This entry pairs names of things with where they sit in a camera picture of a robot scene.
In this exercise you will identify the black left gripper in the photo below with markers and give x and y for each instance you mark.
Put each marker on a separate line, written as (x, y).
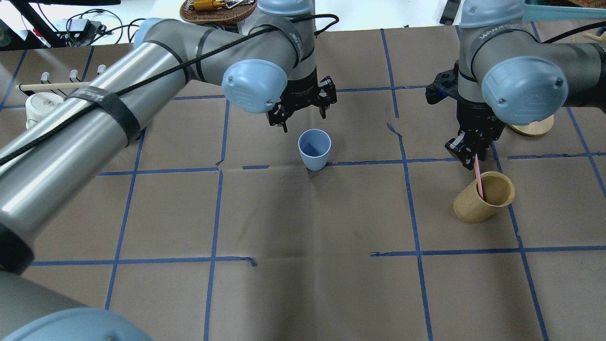
(301, 91)

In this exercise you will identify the dark wicker basket with tools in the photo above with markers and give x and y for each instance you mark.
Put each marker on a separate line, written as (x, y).
(216, 11)

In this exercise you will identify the light blue plastic cup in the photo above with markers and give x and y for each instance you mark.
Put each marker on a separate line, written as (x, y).
(314, 147)

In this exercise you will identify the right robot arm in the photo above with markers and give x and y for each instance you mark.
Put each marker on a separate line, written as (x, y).
(506, 76)

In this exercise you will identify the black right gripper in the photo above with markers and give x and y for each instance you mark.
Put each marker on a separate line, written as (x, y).
(475, 121)

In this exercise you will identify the wooden rack dowel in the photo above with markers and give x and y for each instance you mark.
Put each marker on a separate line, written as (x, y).
(50, 86)

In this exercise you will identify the wooden mug tree stand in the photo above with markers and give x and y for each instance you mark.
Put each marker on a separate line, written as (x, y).
(536, 128)

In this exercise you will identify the bamboo wooden cup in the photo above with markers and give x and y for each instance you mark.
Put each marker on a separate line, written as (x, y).
(472, 206)

